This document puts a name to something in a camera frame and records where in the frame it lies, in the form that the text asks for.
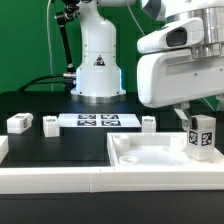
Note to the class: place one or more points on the white sheet with tags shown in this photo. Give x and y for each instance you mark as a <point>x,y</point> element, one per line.
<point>98,120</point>

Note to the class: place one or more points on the white square table top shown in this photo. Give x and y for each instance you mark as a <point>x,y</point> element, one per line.
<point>153,149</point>

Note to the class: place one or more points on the white U-shaped fence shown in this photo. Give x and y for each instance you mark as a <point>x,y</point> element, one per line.
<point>110,178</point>

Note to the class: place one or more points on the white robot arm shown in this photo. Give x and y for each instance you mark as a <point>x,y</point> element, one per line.
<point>98,77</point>

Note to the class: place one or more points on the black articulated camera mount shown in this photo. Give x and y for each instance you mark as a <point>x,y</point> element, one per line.
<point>62,18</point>

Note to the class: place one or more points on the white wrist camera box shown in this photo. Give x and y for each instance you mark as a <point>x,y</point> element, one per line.
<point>178,34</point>

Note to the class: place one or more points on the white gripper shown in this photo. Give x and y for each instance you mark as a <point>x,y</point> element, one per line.
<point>173,77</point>

